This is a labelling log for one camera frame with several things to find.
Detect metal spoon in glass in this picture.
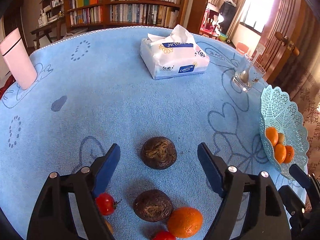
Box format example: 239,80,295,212
239,43,265,86

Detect dark brown fruit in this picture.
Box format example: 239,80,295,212
133,189,174,222
140,137,177,170

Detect wooden door with knob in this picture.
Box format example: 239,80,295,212
258,0,308,84

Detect dark wooden desk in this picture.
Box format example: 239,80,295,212
30,18,65,50

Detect red wooden chair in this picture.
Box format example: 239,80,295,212
199,3,219,40

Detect light blue patterned tablecloth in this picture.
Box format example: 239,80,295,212
0,26,308,240

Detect clear drinking glass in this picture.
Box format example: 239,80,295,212
232,54,266,93

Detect pink thermos bottle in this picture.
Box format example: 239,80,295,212
1,28,37,90

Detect large orange front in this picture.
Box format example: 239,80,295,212
274,144,287,164

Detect teal lattice fruit basket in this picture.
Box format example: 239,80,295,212
260,85,309,180

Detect white tissue pack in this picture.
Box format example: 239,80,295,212
140,24,210,80

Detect small dark side shelf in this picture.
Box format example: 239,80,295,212
41,0,63,23

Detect wooden bookshelf with books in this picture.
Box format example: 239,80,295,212
63,0,188,31

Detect small orange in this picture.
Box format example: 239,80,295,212
265,127,279,147

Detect tan longan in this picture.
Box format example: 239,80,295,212
277,133,285,144

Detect orange with stem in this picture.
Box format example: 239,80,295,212
283,145,295,164
167,207,203,238

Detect red tomato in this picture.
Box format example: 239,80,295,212
151,231,176,240
95,192,118,216

